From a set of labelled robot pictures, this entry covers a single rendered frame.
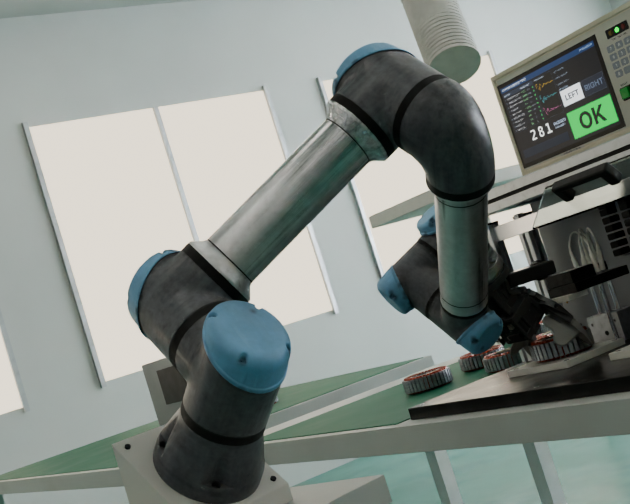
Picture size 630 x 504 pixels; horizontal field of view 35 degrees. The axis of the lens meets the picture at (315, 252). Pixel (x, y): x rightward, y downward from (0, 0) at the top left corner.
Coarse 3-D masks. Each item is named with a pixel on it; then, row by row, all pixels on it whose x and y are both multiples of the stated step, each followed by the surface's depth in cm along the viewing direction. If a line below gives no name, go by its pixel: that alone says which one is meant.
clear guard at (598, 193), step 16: (624, 160) 146; (624, 176) 144; (544, 192) 160; (576, 192) 152; (592, 192) 148; (608, 192) 145; (624, 192) 142; (544, 208) 157; (560, 208) 153; (576, 208) 149; (592, 208) 146; (544, 224) 155
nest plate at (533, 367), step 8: (600, 344) 177; (608, 344) 174; (616, 344) 175; (584, 352) 172; (592, 352) 172; (600, 352) 173; (552, 360) 176; (560, 360) 172; (568, 360) 169; (576, 360) 169; (584, 360) 170; (520, 368) 179; (528, 368) 176; (536, 368) 174; (544, 368) 173; (552, 368) 171; (560, 368) 170; (512, 376) 180
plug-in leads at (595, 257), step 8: (576, 232) 190; (592, 232) 187; (584, 240) 190; (568, 248) 189; (584, 248) 189; (592, 248) 190; (584, 256) 186; (592, 256) 185; (600, 256) 186; (576, 264) 188; (584, 264) 186; (600, 264) 186; (600, 272) 184
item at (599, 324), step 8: (616, 312) 182; (624, 312) 183; (592, 320) 187; (600, 320) 186; (608, 320) 184; (616, 320) 183; (624, 320) 183; (592, 328) 188; (600, 328) 186; (608, 328) 185; (616, 328) 183; (624, 328) 182; (600, 336) 187; (608, 336) 185; (624, 336) 182
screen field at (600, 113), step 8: (608, 96) 174; (592, 104) 178; (600, 104) 176; (608, 104) 175; (576, 112) 181; (584, 112) 179; (592, 112) 178; (600, 112) 176; (608, 112) 175; (576, 120) 181; (584, 120) 180; (592, 120) 178; (600, 120) 177; (608, 120) 175; (616, 120) 174; (576, 128) 182; (584, 128) 180; (592, 128) 179; (600, 128) 177; (576, 136) 182
